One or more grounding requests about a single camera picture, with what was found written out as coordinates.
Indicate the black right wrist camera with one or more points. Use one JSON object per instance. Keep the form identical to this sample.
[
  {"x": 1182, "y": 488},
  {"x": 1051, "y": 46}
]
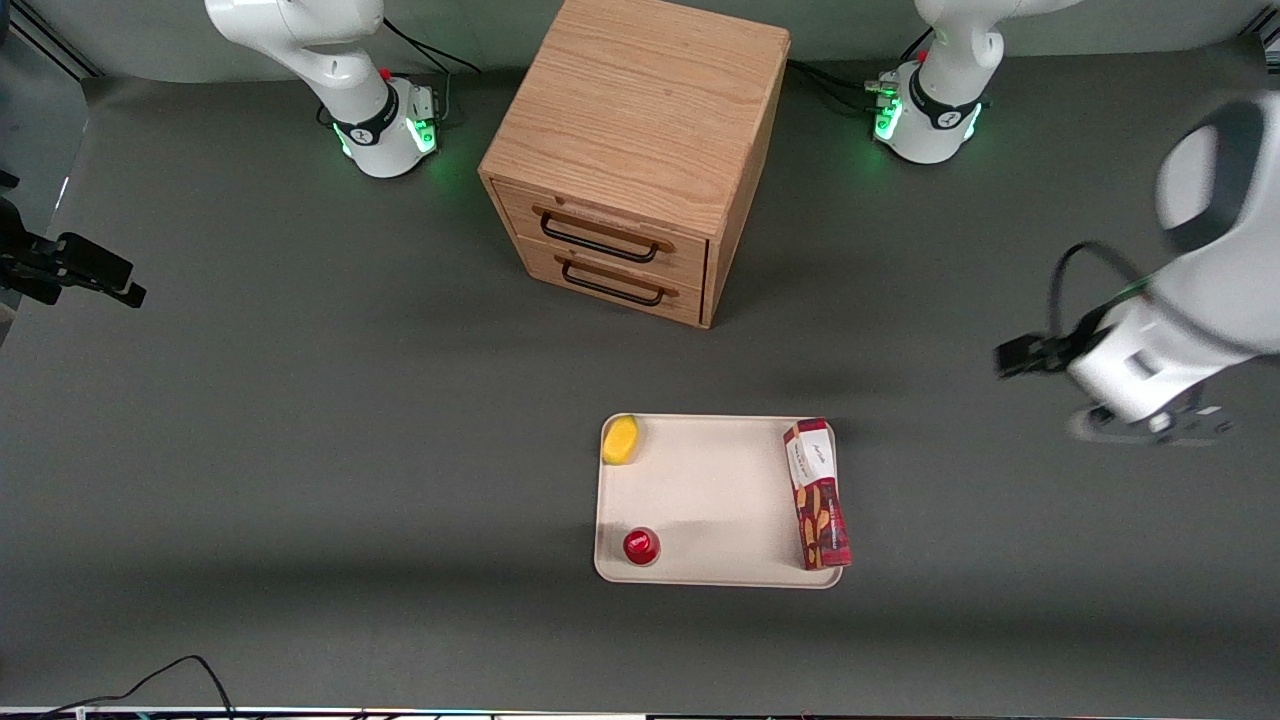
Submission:
[{"x": 90, "y": 265}]

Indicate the wooden two-drawer cabinet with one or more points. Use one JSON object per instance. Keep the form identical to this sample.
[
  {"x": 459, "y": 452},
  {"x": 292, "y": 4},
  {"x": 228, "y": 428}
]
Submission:
[{"x": 640, "y": 110}]

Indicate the red cookie box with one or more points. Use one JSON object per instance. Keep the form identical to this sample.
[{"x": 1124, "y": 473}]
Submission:
[{"x": 820, "y": 500}]

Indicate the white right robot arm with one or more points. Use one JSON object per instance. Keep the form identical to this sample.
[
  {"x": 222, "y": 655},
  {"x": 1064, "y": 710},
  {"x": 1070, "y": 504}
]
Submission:
[{"x": 340, "y": 70}]

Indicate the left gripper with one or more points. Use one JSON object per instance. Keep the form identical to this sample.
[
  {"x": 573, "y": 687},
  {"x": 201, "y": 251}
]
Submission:
[{"x": 1052, "y": 352}]

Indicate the yellow lemon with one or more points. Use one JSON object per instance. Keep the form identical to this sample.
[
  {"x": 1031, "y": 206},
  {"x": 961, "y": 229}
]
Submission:
[{"x": 620, "y": 441}]

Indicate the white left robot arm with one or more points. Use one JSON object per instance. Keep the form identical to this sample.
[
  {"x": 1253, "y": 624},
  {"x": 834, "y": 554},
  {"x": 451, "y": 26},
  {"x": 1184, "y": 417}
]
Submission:
[{"x": 1210, "y": 270}]

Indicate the black metal frame rail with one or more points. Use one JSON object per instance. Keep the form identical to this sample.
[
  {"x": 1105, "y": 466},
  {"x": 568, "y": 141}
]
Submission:
[
  {"x": 1262, "y": 28},
  {"x": 50, "y": 38}
]

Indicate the beige plastic tray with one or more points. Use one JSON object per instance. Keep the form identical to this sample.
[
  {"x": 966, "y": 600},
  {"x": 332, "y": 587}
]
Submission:
[{"x": 720, "y": 500}]

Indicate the wooden drawer with wide front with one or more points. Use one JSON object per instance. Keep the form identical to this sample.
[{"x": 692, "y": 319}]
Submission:
[{"x": 690, "y": 262}]

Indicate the wooden drawer with narrow front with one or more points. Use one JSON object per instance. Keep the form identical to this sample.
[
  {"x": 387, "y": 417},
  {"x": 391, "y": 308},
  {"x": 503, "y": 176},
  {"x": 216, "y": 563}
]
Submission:
[{"x": 688, "y": 305}]

